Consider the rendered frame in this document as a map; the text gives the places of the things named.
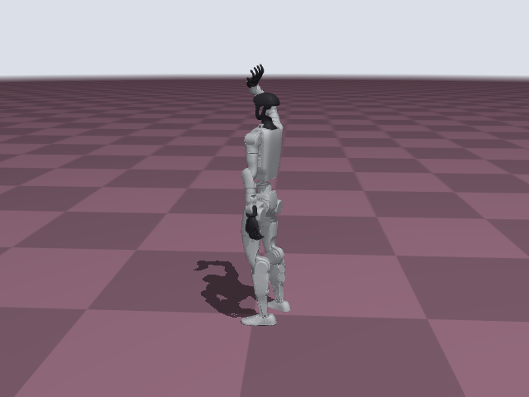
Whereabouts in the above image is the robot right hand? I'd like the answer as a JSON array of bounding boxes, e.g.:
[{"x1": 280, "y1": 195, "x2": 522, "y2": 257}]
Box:
[{"x1": 246, "y1": 65, "x2": 264, "y2": 88}]

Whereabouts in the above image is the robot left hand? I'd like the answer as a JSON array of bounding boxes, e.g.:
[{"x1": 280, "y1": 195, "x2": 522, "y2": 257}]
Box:
[{"x1": 245, "y1": 205, "x2": 264, "y2": 240}]

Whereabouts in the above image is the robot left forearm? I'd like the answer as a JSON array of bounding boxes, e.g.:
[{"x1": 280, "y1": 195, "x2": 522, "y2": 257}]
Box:
[{"x1": 241, "y1": 169, "x2": 257, "y2": 214}]

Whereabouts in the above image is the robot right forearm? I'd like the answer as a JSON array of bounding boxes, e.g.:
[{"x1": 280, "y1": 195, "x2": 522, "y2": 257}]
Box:
[{"x1": 246, "y1": 80, "x2": 276, "y2": 109}]

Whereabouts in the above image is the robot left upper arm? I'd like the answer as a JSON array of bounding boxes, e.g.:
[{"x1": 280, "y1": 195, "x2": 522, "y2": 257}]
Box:
[{"x1": 241, "y1": 131, "x2": 262, "y2": 179}]

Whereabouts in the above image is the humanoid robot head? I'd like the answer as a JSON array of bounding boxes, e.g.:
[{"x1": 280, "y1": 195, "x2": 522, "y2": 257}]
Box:
[{"x1": 253, "y1": 93, "x2": 280, "y2": 130}]

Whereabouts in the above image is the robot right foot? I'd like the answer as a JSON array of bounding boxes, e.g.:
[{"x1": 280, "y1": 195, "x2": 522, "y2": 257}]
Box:
[{"x1": 268, "y1": 300, "x2": 291, "y2": 312}]

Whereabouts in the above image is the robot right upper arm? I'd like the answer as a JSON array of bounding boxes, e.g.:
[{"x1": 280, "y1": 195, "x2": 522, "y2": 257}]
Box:
[{"x1": 263, "y1": 106, "x2": 284, "y2": 131}]

